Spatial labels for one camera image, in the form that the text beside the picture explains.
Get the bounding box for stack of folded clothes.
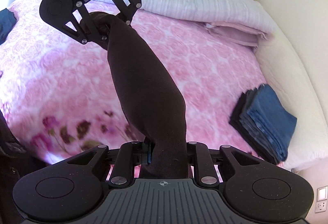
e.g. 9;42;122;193
229;84;298;165

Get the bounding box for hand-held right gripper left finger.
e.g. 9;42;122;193
67;141;154;186

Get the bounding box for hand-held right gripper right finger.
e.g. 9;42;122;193
186;141;262;186

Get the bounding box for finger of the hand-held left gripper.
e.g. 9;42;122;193
61;2;113;45
104;0;142;28

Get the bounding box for pink rose blanket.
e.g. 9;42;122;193
0;0;287;170

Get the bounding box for dark brown pants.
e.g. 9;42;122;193
81;11;191;179

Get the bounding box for white striped duvet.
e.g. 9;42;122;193
17;0;278;40

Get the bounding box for pink pillow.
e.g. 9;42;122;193
205;21;274;47

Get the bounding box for cream padded bed frame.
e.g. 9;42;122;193
254;0;328;170

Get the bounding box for dark teal garment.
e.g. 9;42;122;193
0;8;17;45

